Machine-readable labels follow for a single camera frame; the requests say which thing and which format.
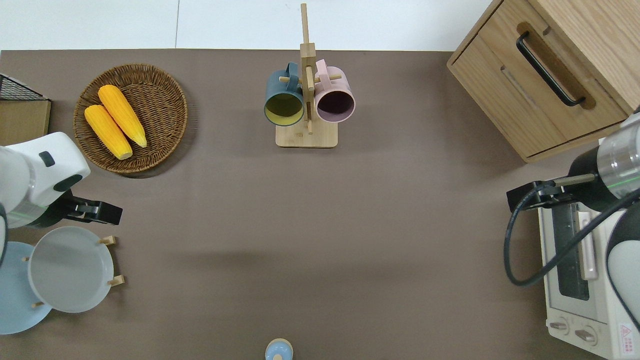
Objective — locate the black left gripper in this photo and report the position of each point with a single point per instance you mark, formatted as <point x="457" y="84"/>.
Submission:
<point x="60" y="215"/>

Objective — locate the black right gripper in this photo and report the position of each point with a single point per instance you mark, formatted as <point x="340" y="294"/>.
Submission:
<point x="587" y="195"/>

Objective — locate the gray plate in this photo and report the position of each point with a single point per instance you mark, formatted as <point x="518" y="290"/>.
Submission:
<point x="70" y="270"/>

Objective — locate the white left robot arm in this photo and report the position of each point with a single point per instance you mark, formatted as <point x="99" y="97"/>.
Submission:
<point x="30" y="170"/>

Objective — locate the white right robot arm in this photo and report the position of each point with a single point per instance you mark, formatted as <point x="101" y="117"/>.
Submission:
<point x="622" y="160"/>

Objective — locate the wooden plate rack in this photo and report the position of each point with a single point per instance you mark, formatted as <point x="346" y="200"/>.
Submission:
<point x="107" y="241"/>

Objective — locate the light blue plate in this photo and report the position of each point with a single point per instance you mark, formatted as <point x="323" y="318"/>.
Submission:
<point x="15" y="300"/>

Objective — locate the yellow corn cob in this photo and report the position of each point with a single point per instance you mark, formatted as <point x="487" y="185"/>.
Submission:
<point x="107" y="132"/>
<point x="122" y="115"/>

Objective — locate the wooden drawer cabinet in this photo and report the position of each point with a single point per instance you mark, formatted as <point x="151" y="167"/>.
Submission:
<point x="500" y="85"/>

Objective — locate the white toaster oven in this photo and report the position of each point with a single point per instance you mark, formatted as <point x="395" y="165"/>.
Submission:
<point x="565" y="307"/>

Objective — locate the brown wicker basket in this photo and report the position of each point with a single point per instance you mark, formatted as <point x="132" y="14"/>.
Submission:
<point x="160" y="100"/>

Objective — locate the wooden shelf board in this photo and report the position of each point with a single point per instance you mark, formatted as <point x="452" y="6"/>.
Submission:
<point x="22" y="122"/>

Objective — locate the brown table mat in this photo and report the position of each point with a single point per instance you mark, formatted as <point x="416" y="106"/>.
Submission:
<point x="350" y="225"/>

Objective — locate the dark teal mug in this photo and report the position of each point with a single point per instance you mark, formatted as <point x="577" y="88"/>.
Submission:
<point x="275" y="90"/>

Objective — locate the wooden mug tree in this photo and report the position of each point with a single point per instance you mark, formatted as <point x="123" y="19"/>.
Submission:
<point x="306" y="140"/>

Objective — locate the pink mug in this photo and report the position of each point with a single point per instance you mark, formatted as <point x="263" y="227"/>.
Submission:
<point x="340" y="87"/>

